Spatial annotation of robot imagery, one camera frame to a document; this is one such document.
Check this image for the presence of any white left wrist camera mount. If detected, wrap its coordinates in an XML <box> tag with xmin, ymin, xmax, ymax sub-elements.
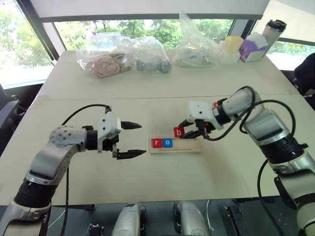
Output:
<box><xmin>96</xmin><ymin>117</ymin><xmax>123</xmax><ymax>154</ymax></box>

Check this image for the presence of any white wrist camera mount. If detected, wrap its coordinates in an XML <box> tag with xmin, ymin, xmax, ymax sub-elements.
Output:
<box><xmin>186</xmin><ymin>100</ymin><xmax>223</xmax><ymax>130</ymax></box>
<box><xmin>96</xmin><ymin>117</ymin><xmax>123</xmax><ymax>154</ymax></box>

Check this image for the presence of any purple tissue box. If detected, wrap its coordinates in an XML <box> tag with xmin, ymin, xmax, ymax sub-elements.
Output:
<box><xmin>238</xmin><ymin>32</ymin><xmax>269</xmax><ymax>63</ymax></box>

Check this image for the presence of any clear bag with pink plush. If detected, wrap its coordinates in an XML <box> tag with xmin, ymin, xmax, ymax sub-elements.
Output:
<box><xmin>75</xmin><ymin>36</ymin><xmax>131</xmax><ymax>80</ymax></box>

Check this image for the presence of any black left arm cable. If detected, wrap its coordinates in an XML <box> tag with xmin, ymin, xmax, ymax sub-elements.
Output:
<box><xmin>61</xmin><ymin>104</ymin><xmax>112</xmax><ymax>126</ymax></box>

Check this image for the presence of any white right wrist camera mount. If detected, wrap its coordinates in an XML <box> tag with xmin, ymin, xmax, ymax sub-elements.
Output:
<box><xmin>186</xmin><ymin>100</ymin><xmax>223</xmax><ymax>130</ymax></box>

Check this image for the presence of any tall clear plastic bag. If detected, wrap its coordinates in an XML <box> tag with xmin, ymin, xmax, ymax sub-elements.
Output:
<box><xmin>171</xmin><ymin>11</ymin><xmax>221</xmax><ymax>69</ymax></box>

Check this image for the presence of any white roller blind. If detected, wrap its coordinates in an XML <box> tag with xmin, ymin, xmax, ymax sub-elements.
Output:
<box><xmin>31</xmin><ymin>0</ymin><xmax>264</xmax><ymax>25</ymax></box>

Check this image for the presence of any black chair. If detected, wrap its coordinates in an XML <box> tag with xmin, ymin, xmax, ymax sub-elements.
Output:
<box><xmin>0</xmin><ymin>83</ymin><xmax>26</xmax><ymax>158</ymax></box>

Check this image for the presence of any black bracket under table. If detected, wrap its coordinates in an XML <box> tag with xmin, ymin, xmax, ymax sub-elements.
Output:
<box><xmin>224</xmin><ymin>205</ymin><xmax>250</xmax><ymax>236</ymax></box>

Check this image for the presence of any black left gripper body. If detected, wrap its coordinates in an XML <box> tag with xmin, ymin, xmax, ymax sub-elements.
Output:
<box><xmin>102</xmin><ymin>134</ymin><xmax>121</xmax><ymax>158</ymax></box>

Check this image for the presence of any person in dark clothes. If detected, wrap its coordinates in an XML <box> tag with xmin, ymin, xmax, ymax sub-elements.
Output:
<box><xmin>293</xmin><ymin>52</ymin><xmax>315</xmax><ymax>112</ymax></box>

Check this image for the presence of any thin black hanging cable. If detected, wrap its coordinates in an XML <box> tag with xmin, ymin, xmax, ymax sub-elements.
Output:
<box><xmin>63</xmin><ymin>159</ymin><xmax>71</xmax><ymax>234</ymax></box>
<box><xmin>256</xmin><ymin>158</ymin><xmax>286</xmax><ymax>236</ymax></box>

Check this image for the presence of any red b letter block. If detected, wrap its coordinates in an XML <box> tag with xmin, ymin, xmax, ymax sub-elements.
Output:
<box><xmin>173</xmin><ymin>127</ymin><xmax>186</xmax><ymax>139</ymax></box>

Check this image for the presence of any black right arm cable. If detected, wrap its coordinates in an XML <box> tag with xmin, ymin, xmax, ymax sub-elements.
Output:
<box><xmin>203</xmin><ymin>86</ymin><xmax>300</xmax><ymax>148</ymax></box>

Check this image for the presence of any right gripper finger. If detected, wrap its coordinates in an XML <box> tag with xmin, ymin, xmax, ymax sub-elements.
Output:
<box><xmin>183</xmin><ymin>129</ymin><xmax>205</xmax><ymax>140</ymax></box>
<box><xmin>174</xmin><ymin>118</ymin><xmax>195</xmax><ymax>128</ymax></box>

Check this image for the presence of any silver rounded robot leg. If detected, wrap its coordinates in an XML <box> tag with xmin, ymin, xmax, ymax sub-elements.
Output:
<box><xmin>112</xmin><ymin>202</ymin><xmax>147</xmax><ymax>236</ymax></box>
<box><xmin>173</xmin><ymin>201</ymin><xmax>213</xmax><ymax>236</ymax></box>

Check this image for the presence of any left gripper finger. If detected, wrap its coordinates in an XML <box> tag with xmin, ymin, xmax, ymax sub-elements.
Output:
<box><xmin>121</xmin><ymin>120</ymin><xmax>143</xmax><ymax>131</ymax></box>
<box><xmin>116</xmin><ymin>148</ymin><xmax>148</xmax><ymax>161</ymax></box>

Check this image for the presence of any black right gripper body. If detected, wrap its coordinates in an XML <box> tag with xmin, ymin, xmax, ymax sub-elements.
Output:
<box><xmin>193</xmin><ymin>119</ymin><xmax>214</xmax><ymax>139</ymax></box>

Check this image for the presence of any wooden letter tray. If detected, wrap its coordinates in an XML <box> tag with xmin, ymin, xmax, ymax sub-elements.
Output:
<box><xmin>148</xmin><ymin>137</ymin><xmax>201</xmax><ymax>155</ymax></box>

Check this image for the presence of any clear bag with grey item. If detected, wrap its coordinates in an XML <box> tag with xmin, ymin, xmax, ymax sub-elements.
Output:
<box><xmin>118</xmin><ymin>36</ymin><xmax>172</xmax><ymax>74</ymax></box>

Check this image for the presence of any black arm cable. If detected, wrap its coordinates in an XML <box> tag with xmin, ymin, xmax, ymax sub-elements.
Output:
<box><xmin>203</xmin><ymin>86</ymin><xmax>300</xmax><ymax>148</ymax></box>
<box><xmin>61</xmin><ymin>104</ymin><xmax>112</xmax><ymax>126</ymax></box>

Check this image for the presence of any yellow plastic cup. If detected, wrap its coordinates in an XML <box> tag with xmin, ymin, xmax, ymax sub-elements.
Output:
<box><xmin>224</xmin><ymin>36</ymin><xmax>245</xmax><ymax>54</ymax></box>

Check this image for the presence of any grey tumbler with black lid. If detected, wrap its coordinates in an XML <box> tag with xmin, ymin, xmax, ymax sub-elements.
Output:
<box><xmin>261</xmin><ymin>19</ymin><xmax>287</xmax><ymax>50</ymax></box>

